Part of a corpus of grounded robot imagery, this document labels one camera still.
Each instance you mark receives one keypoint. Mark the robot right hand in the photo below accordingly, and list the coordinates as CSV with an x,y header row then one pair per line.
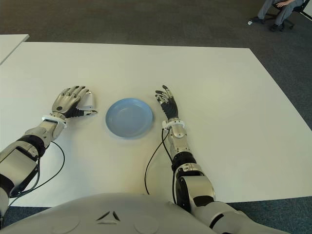
x,y
170,108

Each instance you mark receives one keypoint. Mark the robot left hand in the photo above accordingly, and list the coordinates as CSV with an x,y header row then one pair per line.
x,y
65,101

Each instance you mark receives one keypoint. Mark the white charger block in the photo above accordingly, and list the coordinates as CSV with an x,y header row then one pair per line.
x,y
90,101

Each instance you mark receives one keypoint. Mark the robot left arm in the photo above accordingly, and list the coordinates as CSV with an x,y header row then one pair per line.
x,y
19,158

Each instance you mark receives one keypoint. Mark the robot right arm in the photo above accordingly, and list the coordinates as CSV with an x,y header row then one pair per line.
x,y
197,187

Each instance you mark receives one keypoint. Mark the blue plate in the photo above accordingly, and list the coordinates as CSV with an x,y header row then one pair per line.
x,y
129,119

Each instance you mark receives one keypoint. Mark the white side table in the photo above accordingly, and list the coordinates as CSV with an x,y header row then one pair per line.
x,y
9,46

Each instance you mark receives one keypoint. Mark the grey robot torso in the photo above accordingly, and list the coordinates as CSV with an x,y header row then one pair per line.
x,y
109,219

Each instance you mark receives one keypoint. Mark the seated person in grey trousers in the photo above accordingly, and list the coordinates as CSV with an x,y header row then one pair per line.
x,y
264,9

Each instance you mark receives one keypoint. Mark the black office chair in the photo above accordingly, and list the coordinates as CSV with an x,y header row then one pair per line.
x,y
296,9

